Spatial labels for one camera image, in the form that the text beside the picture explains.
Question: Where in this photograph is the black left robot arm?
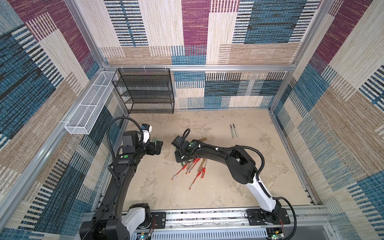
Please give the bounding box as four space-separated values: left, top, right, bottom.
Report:
79 131 163 240

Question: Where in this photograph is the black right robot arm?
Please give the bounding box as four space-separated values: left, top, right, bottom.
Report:
172 136 282 224

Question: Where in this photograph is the brown pen right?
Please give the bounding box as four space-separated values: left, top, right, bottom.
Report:
198 159 207 172

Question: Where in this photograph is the red gel pen short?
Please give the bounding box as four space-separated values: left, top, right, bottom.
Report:
201 167 206 178

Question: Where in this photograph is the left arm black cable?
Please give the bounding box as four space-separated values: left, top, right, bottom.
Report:
106 116 144 160

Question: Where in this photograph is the black wire mesh shelf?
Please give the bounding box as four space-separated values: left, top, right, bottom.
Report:
112 68 175 114

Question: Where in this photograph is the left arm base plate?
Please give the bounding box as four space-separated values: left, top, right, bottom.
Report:
139 212 167 230

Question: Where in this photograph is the white wire mesh basket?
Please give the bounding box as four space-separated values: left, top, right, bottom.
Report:
65 72 115 135

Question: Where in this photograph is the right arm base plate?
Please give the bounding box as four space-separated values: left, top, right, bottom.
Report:
244 208 291 226

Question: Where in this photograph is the aluminium mounting rail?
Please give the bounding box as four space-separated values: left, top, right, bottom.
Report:
80 205 331 233

